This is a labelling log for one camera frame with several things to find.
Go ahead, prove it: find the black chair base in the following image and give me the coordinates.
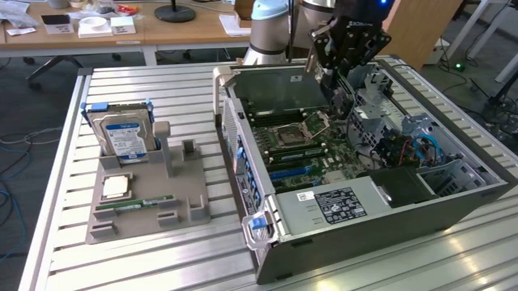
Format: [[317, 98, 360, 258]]
[[24, 54, 122, 90]]

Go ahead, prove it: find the blue expansion slot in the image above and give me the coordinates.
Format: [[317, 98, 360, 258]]
[[268, 165, 317, 180]]

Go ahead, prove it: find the green RAM stick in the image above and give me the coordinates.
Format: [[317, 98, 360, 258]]
[[96, 195, 176, 212]]

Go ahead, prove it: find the open grey PC case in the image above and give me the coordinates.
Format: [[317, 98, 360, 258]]
[[212, 57, 518, 286]]

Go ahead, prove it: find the black round lamp base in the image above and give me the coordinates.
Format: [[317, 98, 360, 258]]
[[153, 0, 197, 24]]

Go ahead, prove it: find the white tape roll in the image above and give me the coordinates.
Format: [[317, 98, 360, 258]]
[[78, 16, 108, 31]]

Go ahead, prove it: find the wooden cabinet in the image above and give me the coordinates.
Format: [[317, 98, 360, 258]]
[[375, 0, 464, 71]]

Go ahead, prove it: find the black graphics card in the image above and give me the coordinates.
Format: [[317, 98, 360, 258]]
[[305, 28, 357, 121]]

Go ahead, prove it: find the blue floor cable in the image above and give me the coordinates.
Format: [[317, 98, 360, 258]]
[[0, 145, 32, 261]]

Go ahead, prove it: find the grey parts rack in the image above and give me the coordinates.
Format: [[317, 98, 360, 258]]
[[82, 121, 210, 245]]

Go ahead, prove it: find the silver CPU chip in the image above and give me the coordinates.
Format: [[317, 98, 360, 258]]
[[100, 176, 130, 199]]

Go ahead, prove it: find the hard disk in blue caddy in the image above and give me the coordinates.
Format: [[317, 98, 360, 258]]
[[78, 98, 157, 166]]

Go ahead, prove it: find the white table frame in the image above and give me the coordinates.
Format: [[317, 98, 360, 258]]
[[443, 0, 518, 83]]

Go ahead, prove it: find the light blue wire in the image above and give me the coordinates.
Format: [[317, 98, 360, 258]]
[[413, 133, 445, 166]]

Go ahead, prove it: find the silver metal bracket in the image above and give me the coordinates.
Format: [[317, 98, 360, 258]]
[[399, 113, 440, 143]]

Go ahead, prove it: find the grey power supply unit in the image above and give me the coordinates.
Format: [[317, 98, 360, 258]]
[[264, 176, 396, 236]]

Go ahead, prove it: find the white box with black top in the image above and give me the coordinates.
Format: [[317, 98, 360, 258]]
[[40, 14, 74, 35]]

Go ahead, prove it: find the tall silver disk bay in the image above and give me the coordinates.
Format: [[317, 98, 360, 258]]
[[345, 65, 409, 158]]

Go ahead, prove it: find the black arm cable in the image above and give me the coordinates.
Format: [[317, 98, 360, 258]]
[[285, 0, 295, 60]]

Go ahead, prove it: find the brown cardboard box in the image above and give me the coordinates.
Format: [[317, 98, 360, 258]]
[[233, 0, 256, 21]]

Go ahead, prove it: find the white floor cable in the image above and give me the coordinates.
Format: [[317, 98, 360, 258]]
[[0, 127, 61, 146]]

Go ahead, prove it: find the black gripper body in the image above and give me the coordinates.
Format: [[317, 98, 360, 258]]
[[329, 0, 391, 70]]

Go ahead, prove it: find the CPU socket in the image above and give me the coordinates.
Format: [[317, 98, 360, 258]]
[[273, 123, 313, 149]]

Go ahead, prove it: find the green motherboard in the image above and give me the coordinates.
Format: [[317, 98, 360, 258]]
[[241, 99, 375, 195]]

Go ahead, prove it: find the clear plastic bag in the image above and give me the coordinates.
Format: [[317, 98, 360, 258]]
[[0, 1, 40, 28]]

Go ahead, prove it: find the low silver disk bay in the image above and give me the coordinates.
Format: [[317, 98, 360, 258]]
[[415, 159, 488, 198]]

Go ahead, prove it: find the wooden office desk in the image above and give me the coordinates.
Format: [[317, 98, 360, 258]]
[[142, 0, 312, 66], [0, 1, 146, 66]]

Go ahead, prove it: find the flat white box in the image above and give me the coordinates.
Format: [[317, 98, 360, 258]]
[[77, 26, 113, 39]]

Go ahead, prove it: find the white cube box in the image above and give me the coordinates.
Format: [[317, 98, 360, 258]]
[[109, 16, 137, 36]]

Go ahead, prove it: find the stack of white papers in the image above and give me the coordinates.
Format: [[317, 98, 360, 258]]
[[217, 13, 252, 38]]

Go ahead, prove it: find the white socket box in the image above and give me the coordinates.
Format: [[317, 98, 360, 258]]
[[431, 38, 452, 66]]

